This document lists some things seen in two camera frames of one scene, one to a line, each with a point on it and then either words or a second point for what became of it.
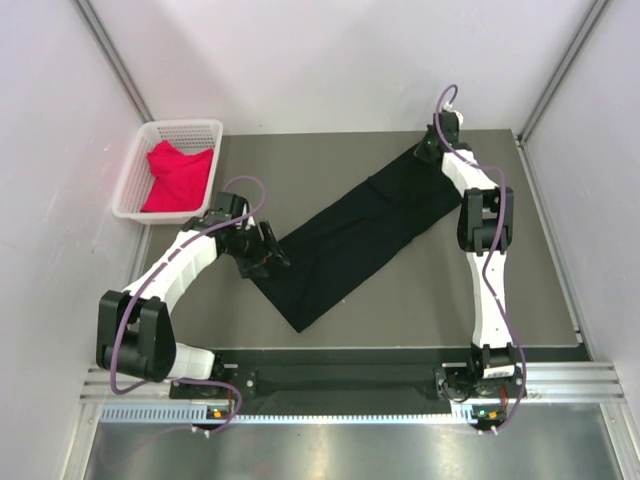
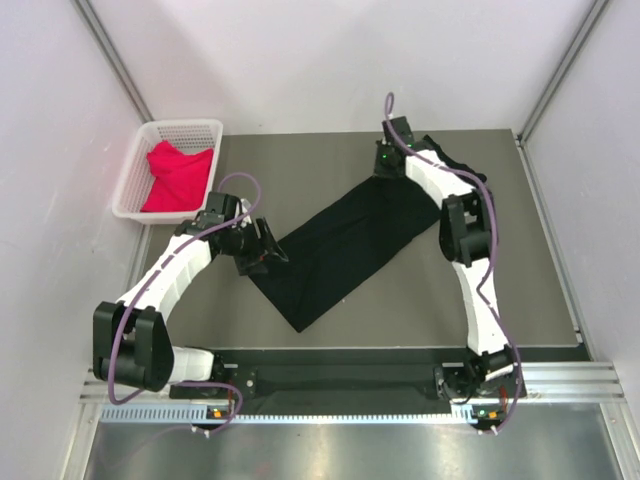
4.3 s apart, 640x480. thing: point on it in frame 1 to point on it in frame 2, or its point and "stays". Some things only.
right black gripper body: [423, 150] to [383, 167]
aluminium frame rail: [578, 381] stays
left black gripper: [266, 250] stays
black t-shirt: [331, 256] stays
